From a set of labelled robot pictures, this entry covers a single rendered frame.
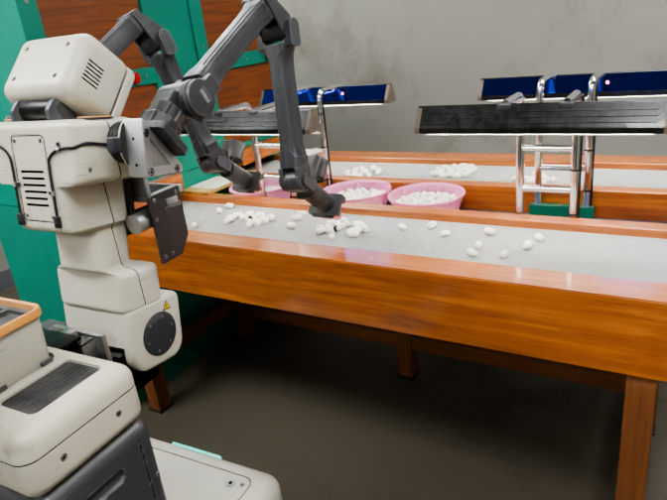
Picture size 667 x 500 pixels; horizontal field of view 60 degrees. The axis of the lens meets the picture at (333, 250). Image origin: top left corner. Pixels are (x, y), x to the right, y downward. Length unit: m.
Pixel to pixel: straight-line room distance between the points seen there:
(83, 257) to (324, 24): 2.61
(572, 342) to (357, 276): 0.54
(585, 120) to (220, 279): 1.11
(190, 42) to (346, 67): 1.29
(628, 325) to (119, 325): 1.09
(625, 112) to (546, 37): 1.79
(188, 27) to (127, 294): 1.50
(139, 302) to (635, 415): 1.13
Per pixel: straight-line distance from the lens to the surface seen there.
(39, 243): 2.47
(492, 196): 2.13
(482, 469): 2.01
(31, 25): 2.15
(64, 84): 1.26
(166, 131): 1.17
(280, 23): 1.53
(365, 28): 3.57
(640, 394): 1.47
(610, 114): 1.54
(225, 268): 1.81
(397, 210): 1.90
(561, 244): 1.67
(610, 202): 2.06
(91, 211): 1.30
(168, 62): 1.80
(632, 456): 1.57
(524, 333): 1.43
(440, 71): 3.43
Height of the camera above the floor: 1.36
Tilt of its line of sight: 21 degrees down
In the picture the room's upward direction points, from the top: 7 degrees counter-clockwise
